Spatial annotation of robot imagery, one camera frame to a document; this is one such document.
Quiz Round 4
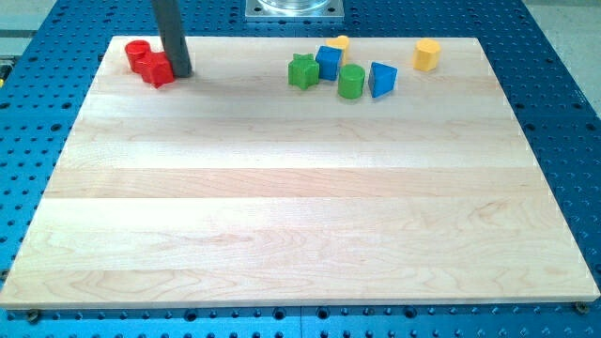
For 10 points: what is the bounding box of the light wooden board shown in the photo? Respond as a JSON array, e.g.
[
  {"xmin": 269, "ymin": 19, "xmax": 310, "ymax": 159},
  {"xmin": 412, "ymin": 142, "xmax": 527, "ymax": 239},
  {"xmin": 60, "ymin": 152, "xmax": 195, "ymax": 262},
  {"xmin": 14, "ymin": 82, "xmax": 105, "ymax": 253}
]
[{"xmin": 1, "ymin": 36, "xmax": 599, "ymax": 310}]

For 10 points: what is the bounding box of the blue cube block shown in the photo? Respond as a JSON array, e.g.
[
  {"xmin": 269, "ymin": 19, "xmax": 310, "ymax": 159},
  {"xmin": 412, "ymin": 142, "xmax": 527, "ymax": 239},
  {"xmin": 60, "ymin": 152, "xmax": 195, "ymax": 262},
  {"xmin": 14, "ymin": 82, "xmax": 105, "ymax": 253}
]
[{"xmin": 316, "ymin": 46, "xmax": 343, "ymax": 81}]

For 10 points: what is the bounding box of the left board corner screw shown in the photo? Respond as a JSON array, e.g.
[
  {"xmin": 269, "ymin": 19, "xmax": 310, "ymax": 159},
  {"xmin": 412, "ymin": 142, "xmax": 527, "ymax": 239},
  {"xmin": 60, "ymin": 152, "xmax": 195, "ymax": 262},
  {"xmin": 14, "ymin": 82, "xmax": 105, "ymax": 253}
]
[{"xmin": 24, "ymin": 309, "xmax": 40, "ymax": 324}]

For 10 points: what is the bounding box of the board corner screw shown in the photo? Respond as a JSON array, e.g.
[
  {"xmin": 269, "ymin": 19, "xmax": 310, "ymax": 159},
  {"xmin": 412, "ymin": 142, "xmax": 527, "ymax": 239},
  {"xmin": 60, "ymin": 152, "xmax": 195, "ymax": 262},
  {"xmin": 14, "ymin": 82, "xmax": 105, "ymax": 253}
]
[
  {"xmin": 24, "ymin": 309, "xmax": 40, "ymax": 324},
  {"xmin": 573, "ymin": 301, "xmax": 590, "ymax": 315}
]

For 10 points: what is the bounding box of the right board corner screw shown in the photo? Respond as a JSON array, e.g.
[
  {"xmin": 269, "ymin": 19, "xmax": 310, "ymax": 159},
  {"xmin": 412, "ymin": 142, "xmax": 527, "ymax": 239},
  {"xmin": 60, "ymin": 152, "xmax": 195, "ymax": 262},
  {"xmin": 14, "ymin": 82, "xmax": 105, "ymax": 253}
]
[{"xmin": 573, "ymin": 301, "xmax": 590, "ymax": 315}]

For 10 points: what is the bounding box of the green star block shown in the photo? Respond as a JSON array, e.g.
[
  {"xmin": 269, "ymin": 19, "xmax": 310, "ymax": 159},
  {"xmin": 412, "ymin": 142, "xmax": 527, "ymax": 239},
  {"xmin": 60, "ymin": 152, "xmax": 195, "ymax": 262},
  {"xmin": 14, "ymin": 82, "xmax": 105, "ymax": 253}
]
[{"xmin": 287, "ymin": 54, "xmax": 319, "ymax": 90}]

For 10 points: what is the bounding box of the green cylinder block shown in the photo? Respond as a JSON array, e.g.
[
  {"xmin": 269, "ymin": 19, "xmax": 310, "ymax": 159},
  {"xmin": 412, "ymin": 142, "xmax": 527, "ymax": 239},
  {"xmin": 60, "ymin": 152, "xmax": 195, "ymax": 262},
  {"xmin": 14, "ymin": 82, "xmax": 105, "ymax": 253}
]
[{"xmin": 337, "ymin": 64, "xmax": 365, "ymax": 100}]

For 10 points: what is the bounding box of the blue triangle block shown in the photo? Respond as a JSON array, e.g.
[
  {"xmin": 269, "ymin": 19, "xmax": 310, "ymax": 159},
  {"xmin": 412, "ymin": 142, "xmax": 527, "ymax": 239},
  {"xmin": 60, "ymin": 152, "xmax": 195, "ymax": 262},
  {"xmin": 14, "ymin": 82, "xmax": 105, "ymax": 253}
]
[{"xmin": 368, "ymin": 62, "xmax": 398, "ymax": 99}]

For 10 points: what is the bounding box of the yellow heart block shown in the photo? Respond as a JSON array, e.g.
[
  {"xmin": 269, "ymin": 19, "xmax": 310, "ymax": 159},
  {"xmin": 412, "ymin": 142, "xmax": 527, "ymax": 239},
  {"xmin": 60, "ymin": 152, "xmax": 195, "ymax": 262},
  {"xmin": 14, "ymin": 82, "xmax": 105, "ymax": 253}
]
[{"xmin": 326, "ymin": 35, "xmax": 350, "ymax": 65}]

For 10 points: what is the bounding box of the yellow hexagon block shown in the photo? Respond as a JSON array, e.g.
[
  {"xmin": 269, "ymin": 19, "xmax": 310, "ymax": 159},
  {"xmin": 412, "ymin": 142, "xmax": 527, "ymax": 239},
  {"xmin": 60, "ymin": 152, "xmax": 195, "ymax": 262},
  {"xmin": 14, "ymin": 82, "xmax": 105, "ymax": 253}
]
[{"xmin": 412, "ymin": 38, "xmax": 441, "ymax": 71}]

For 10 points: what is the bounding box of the red star block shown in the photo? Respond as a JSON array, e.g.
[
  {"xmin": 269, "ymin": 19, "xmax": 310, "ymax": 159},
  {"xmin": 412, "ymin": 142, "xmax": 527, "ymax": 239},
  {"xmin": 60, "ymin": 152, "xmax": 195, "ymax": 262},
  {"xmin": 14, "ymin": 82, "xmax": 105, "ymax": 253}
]
[{"xmin": 135, "ymin": 52, "xmax": 175, "ymax": 88}]

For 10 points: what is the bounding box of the red cylinder block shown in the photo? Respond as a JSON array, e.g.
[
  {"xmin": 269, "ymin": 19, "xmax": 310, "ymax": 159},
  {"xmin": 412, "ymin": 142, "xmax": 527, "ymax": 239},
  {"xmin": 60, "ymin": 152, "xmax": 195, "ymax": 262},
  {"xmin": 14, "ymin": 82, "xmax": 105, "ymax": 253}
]
[{"xmin": 124, "ymin": 39, "xmax": 150, "ymax": 73}]

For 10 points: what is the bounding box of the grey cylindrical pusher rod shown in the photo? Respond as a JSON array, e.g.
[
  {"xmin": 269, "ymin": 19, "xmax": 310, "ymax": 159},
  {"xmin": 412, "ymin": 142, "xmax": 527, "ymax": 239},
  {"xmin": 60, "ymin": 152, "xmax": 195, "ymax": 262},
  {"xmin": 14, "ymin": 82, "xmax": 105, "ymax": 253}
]
[{"xmin": 151, "ymin": 0, "xmax": 193, "ymax": 78}]

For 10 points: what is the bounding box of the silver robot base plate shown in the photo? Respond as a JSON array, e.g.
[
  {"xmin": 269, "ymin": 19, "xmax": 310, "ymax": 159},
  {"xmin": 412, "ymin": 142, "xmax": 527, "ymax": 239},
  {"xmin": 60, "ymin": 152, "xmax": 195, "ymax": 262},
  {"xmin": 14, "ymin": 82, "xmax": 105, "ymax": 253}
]
[{"xmin": 244, "ymin": 0, "xmax": 345, "ymax": 23}]

